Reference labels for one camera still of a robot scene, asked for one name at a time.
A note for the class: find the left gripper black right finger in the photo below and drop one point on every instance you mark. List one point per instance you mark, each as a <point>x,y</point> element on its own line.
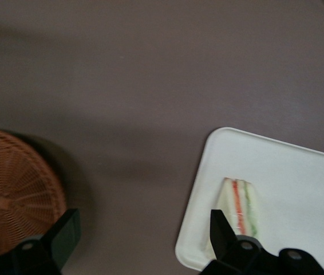
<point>225,243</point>

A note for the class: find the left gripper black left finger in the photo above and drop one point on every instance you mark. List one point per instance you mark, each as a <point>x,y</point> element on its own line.
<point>61,240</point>

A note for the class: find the triangle sandwich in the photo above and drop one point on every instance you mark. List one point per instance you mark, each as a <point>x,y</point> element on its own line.
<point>236,197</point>

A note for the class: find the round brown wicker basket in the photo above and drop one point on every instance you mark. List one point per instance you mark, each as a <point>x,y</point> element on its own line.
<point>7,186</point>

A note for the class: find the cream plastic tray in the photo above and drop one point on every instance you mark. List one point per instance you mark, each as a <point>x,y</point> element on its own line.
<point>293,186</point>

